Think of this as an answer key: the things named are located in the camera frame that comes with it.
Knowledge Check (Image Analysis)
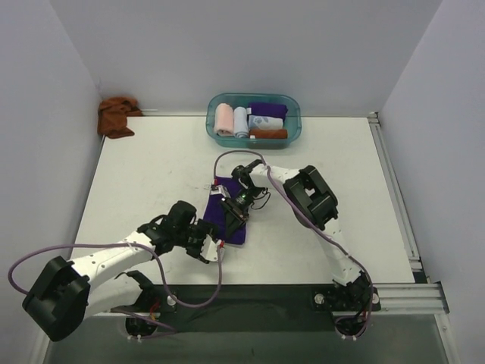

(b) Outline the aluminium front rail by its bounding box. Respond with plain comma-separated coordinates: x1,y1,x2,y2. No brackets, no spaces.
42,282,451,319

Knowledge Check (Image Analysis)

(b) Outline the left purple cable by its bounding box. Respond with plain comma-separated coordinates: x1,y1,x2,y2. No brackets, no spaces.
8,238,224,340

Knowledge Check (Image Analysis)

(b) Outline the teal plastic basket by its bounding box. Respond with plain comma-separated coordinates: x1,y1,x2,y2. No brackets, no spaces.
205,93,302,149

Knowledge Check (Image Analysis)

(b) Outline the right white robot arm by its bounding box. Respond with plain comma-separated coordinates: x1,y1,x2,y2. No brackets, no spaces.
221,159,380,311

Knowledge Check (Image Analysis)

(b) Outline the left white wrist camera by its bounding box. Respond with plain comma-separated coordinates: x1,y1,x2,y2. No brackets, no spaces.
201,235,225,264

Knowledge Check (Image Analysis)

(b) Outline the white patterned rolled towel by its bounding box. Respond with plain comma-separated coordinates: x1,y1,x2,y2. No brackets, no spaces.
248,115,283,130

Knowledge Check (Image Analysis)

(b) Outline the purple towel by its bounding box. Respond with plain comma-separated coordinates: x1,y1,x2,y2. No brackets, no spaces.
247,102,288,120
202,176,246,246

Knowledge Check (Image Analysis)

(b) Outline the aluminium right side rail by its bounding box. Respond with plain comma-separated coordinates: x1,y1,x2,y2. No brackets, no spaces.
366,111,433,284

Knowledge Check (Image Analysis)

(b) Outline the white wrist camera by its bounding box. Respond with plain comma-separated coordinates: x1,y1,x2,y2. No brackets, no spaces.
209,184,231,201
201,235,225,264

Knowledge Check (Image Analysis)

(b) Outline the pink rolled towel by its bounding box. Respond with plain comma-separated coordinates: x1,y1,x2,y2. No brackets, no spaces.
214,103,234,137

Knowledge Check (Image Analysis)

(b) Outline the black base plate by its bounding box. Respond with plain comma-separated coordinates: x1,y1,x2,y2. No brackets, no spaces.
113,284,381,337

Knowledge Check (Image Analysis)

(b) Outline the purple cable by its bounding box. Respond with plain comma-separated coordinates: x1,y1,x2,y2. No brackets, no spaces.
212,149,374,338
8,238,224,340

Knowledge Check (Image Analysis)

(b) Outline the light blue rolled towel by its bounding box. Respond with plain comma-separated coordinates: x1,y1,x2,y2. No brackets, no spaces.
233,106,249,138

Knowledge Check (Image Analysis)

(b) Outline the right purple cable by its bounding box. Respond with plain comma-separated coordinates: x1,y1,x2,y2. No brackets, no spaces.
212,149,374,338

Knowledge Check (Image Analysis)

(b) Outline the purple folded towel in basket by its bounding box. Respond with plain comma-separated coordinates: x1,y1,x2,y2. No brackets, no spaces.
247,102,288,120

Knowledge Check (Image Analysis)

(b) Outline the brown rolled towel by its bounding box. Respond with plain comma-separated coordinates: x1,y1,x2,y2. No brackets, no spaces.
249,129,288,140

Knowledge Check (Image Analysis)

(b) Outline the brown towel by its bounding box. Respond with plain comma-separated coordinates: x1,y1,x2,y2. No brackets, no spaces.
249,129,288,140
97,96,143,140

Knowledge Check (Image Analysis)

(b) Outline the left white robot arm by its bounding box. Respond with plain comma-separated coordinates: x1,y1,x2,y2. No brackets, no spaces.
22,201,224,341

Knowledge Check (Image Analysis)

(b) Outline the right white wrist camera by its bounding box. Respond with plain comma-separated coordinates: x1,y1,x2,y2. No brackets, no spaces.
209,184,231,201

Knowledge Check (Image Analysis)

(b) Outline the aluminium rail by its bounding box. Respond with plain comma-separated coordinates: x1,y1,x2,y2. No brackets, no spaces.
366,111,433,284
42,282,451,319

